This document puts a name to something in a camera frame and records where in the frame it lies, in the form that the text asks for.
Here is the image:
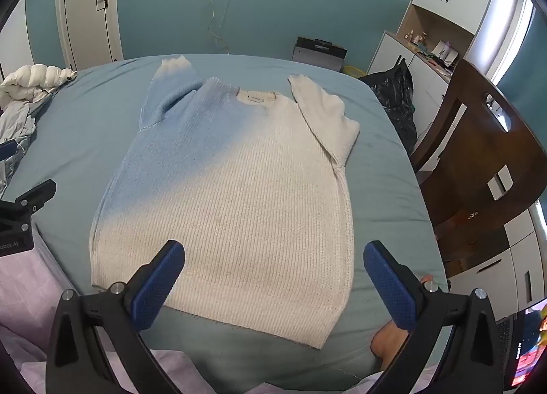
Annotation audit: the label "grey crumpled cloth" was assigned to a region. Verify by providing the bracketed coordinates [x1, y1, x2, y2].
[1, 93, 51, 195]

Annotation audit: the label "white room door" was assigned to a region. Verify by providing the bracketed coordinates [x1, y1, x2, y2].
[56, 0, 123, 71]

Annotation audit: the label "yellow hanging cable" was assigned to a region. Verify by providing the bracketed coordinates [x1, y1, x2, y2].
[205, 0, 232, 55]

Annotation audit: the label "white and blue knit sweater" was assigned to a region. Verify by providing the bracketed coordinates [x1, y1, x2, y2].
[89, 57, 360, 349]

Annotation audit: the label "white cabinet unit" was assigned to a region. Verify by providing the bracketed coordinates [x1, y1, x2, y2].
[368, 0, 491, 153]

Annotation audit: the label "black plastic bag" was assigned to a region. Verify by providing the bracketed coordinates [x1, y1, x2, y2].
[360, 58, 417, 155]

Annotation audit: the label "open laptop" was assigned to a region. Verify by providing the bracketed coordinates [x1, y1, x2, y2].
[496, 300, 546, 390]

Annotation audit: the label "white puffer jacket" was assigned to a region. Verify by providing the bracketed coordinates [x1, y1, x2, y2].
[1, 64, 78, 110]

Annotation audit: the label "black and white cardboard box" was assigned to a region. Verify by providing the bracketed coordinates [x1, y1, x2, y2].
[292, 37, 347, 71]

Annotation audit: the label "dark wooden chair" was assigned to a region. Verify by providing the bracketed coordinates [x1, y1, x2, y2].
[411, 60, 546, 276]

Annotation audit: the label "yellow waste bin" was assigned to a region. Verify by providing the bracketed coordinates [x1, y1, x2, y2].
[342, 65, 366, 78]

